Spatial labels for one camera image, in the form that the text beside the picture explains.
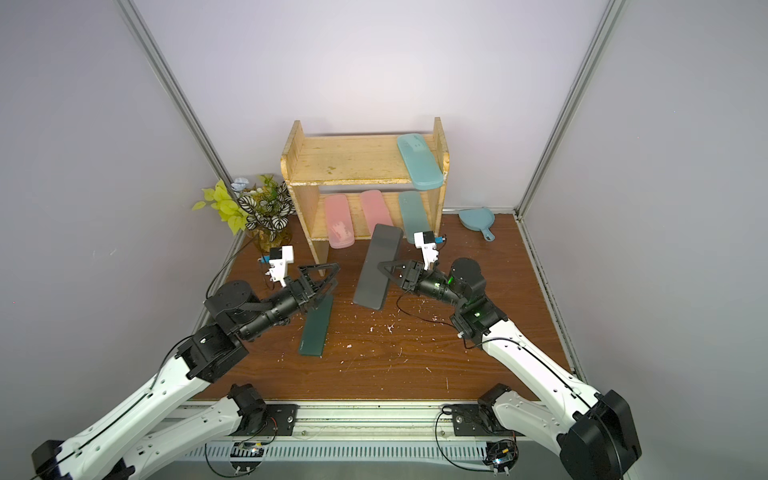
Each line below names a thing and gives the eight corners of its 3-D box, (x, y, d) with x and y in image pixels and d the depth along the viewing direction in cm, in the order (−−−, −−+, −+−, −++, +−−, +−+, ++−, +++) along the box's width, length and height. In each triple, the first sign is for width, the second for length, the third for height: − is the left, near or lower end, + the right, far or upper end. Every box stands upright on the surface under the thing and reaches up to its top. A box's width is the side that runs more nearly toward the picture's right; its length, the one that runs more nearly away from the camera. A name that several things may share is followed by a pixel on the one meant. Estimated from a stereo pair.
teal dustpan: (463, 241, 114) (465, 236, 112) (458, 213, 124) (459, 208, 122) (498, 241, 114) (501, 236, 112) (490, 213, 124) (492, 208, 122)
